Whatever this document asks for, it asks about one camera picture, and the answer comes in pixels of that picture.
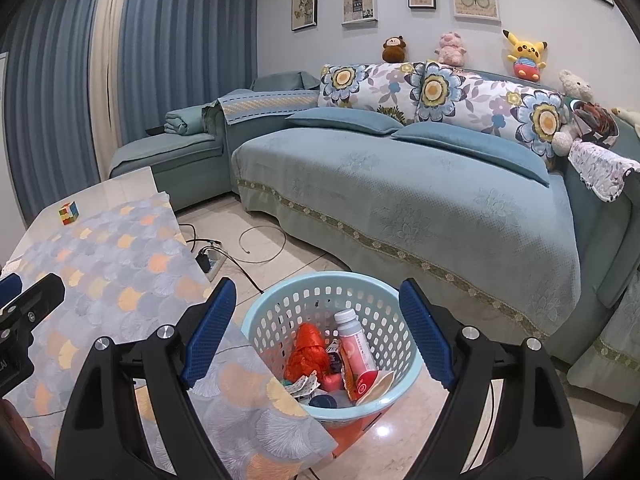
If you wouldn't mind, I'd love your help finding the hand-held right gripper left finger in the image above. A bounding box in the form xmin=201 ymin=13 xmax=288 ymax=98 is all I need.
xmin=54 ymin=277 xmax=238 ymax=480

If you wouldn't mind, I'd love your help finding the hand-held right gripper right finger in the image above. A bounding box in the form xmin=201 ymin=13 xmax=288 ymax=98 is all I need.
xmin=399 ymin=278 xmax=585 ymax=480

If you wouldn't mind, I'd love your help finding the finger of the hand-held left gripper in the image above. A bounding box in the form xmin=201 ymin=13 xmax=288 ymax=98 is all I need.
xmin=0 ymin=272 xmax=67 ymax=333
xmin=0 ymin=276 xmax=23 ymax=310

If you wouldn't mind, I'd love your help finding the light blue plastic basket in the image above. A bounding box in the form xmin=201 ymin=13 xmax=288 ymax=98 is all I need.
xmin=241 ymin=271 xmax=423 ymax=456

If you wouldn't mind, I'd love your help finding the pink drink bottle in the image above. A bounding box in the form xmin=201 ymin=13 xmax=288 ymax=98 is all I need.
xmin=333 ymin=308 xmax=379 ymax=386

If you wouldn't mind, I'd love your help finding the small printed wrapper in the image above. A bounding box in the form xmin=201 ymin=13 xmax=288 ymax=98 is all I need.
xmin=326 ymin=339 xmax=347 ymax=376

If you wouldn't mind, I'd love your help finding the red plastic bag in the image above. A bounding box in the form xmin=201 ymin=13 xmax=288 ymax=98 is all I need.
xmin=285 ymin=323 xmax=332 ymax=381

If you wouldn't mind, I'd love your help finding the silver blister pack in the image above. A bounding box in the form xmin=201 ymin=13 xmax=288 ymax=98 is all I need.
xmin=289 ymin=370 xmax=321 ymax=400

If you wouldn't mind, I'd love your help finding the person's left forearm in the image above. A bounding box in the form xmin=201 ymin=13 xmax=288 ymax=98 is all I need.
xmin=0 ymin=397 xmax=53 ymax=480

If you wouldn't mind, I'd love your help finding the white power strip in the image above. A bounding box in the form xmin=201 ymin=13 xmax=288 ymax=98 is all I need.
xmin=197 ymin=245 xmax=227 ymax=281

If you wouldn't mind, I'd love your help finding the colourful puzzle cube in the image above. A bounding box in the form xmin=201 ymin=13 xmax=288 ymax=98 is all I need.
xmin=57 ymin=201 xmax=81 ymax=227

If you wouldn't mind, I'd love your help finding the grey scale-patterned tablecloth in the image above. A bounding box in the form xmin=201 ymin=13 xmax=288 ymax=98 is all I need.
xmin=0 ymin=192 xmax=338 ymax=480

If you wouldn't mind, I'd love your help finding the blue corner sofa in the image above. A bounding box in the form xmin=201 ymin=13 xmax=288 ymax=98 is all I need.
xmin=109 ymin=69 xmax=640 ymax=401

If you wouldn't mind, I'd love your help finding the blue flat cushion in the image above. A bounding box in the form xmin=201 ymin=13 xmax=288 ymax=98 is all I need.
xmin=285 ymin=107 xmax=405 ymax=136
xmin=390 ymin=122 xmax=551 ymax=188

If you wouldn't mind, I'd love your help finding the blue curtain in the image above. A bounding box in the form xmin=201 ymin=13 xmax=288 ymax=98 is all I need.
xmin=117 ymin=0 xmax=260 ymax=146
xmin=2 ymin=0 xmax=113 ymax=221

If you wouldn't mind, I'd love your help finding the folded blue blanket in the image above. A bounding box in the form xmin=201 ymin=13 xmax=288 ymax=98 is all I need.
xmin=164 ymin=106 xmax=211 ymax=136

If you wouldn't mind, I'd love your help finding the striped blue armrest cover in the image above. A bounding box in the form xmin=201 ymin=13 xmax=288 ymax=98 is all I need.
xmin=202 ymin=89 xmax=321 ymax=126

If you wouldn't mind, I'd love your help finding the white floral armrest cover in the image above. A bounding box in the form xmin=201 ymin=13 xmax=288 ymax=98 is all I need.
xmin=567 ymin=139 xmax=640 ymax=203

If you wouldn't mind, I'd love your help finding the cream curtain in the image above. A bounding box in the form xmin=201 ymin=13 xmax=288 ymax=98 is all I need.
xmin=87 ymin=0 xmax=133 ymax=181

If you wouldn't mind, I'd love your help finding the floral sofa pillow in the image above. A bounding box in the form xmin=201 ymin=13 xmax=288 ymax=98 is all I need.
xmin=412 ymin=60 xmax=563 ymax=133
xmin=502 ymin=87 xmax=576 ymax=158
xmin=317 ymin=62 xmax=426 ymax=123

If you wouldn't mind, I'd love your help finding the dark plaid cloth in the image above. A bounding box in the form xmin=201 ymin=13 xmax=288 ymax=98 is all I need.
xmin=572 ymin=101 xmax=621 ymax=150

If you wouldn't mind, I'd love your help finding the brown monkey plush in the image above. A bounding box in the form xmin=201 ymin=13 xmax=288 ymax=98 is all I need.
xmin=382 ymin=36 xmax=407 ymax=64

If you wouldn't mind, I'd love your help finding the pink pig plush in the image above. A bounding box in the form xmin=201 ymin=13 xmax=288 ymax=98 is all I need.
xmin=434 ymin=31 xmax=467 ymax=67

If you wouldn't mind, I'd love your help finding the white bear plush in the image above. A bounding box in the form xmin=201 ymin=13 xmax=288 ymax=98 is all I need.
xmin=551 ymin=69 xmax=596 ymax=157

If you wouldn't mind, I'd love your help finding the yellow mouse plush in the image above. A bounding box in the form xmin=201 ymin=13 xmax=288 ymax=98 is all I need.
xmin=502 ymin=29 xmax=548 ymax=82

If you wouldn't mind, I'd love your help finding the white plush toy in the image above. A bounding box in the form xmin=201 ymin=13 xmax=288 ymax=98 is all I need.
xmin=612 ymin=106 xmax=640 ymax=136

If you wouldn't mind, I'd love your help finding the newsprint framed picture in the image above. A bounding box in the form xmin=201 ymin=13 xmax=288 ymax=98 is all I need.
xmin=342 ymin=0 xmax=377 ymax=26

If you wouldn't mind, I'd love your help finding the butterfly framed picture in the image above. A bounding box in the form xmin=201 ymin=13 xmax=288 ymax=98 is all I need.
xmin=451 ymin=0 xmax=501 ymax=22

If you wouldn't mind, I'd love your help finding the tall framed picture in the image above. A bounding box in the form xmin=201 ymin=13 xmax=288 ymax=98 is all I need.
xmin=291 ymin=0 xmax=319 ymax=32

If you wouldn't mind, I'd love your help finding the black power cable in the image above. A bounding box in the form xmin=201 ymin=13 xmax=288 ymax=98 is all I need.
xmin=220 ymin=254 xmax=266 ymax=293

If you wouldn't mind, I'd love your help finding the looped thin cable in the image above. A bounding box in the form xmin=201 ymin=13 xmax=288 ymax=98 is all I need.
xmin=239 ymin=226 xmax=286 ymax=263

